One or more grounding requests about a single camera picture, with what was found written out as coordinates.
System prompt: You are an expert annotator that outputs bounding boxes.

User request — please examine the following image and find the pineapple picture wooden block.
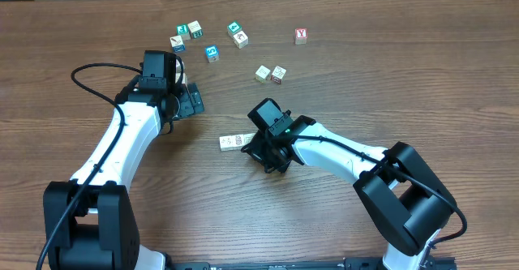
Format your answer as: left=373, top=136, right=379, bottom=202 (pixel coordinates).
left=234, top=135, right=244, bottom=150

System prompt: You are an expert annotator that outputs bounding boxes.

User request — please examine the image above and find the wooden block red bottom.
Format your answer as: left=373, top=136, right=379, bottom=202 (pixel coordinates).
left=219, top=135, right=236, bottom=152

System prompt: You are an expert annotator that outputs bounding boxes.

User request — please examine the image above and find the red letter Y block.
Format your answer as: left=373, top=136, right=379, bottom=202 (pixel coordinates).
left=294, top=28, right=308, bottom=45

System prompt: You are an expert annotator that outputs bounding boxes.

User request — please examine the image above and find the wooden block blue bottom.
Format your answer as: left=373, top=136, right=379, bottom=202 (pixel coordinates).
left=243, top=133, right=255, bottom=145

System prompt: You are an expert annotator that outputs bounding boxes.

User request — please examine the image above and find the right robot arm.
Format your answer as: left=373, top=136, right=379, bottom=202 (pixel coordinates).
left=242, top=98, right=457, bottom=269

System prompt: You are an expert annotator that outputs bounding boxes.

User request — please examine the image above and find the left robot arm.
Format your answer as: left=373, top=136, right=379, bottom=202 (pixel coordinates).
left=36, top=50, right=204, bottom=269

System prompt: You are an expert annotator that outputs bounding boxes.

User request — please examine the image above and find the wooden block blue side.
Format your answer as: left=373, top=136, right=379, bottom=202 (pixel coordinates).
left=169, top=36, right=186, bottom=53

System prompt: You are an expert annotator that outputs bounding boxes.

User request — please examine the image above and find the green letter block left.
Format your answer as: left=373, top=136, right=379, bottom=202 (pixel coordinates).
left=176, top=24, right=191, bottom=41

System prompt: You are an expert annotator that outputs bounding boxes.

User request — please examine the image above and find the blue number five block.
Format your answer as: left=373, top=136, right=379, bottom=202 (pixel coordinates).
left=205, top=45, right=220, bottom=62

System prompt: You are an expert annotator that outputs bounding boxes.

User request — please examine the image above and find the wooden block green side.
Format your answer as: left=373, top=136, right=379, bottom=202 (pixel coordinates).
left=187, top=20, right=204, bottom=39

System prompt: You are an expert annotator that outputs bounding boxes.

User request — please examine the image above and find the wooden block red edge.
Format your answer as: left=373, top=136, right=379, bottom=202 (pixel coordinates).
left=271, top=66, right=286, bottom=84

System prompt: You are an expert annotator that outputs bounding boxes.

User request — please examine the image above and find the wooden block yellow side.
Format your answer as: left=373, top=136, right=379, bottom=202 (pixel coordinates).
left=255, top=65, right=271, bottom=84

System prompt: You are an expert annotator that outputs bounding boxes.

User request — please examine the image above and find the plain wooden picture block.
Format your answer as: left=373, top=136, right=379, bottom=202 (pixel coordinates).
left=233, top=31, right=249, bottom=49

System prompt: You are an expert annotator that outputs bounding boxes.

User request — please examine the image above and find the green number four block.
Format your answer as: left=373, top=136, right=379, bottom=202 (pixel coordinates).
left=227, top=20, right=242, bottom=37

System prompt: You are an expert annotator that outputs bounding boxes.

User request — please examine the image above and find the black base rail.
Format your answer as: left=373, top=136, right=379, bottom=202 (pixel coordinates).
left=165, top=255, right=458, bottom=270

